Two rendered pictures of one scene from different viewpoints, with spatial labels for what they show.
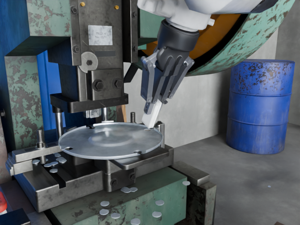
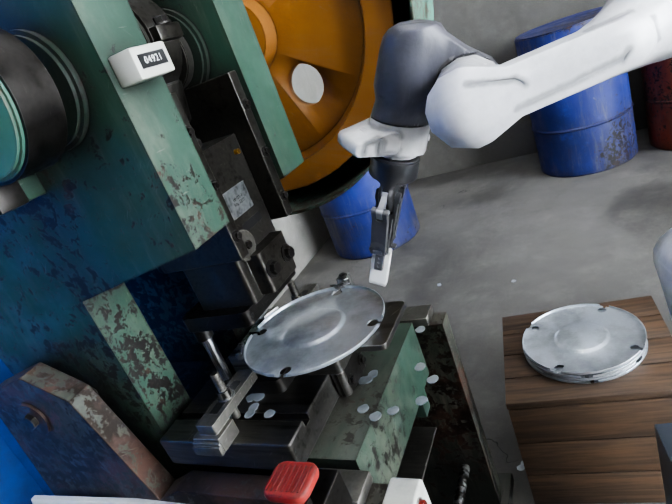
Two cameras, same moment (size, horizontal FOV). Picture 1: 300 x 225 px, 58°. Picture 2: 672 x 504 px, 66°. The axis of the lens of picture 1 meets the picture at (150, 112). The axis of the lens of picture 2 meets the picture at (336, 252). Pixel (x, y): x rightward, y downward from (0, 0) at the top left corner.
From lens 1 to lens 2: 0.43 m
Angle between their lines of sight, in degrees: 22
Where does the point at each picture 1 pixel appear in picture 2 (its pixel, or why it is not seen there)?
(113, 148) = (338, 336)
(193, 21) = (421, 147)
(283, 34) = not seen: hidden behind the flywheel
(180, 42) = (410, 174)
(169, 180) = (398, 337)
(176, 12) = (403, 146)
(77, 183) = (316, 406)
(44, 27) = (203, 229)
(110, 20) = (238, 173)
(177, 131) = not seen: hidden behind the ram
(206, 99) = not seen: hidden behind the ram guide
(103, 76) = (271, 253)
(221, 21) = (360, 109)
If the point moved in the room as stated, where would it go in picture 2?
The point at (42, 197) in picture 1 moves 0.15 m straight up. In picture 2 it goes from (297, 448) to (262, 377)
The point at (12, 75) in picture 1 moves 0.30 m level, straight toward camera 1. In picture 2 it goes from (105, 323) to (208, 331)
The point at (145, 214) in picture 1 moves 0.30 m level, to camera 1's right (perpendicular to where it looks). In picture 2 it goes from (402, 393) to (505, 319)
